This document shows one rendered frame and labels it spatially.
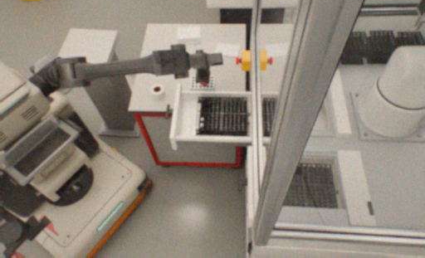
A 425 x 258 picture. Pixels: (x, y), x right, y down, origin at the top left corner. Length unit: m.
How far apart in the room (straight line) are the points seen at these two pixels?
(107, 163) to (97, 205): 0.26
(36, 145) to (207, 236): 1.19
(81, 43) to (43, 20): 1.58
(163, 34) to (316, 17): 1.71
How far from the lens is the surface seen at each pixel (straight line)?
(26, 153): 1.41
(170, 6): 3.42
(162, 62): 1.03
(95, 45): 2.07
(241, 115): 1.46
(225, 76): 1.76
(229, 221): 2.20
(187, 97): 1.57
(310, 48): 0.37
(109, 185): 2.09
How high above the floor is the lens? 2.12
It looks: 57 degrees down
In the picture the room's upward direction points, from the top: 4 degrees counter-clockwise
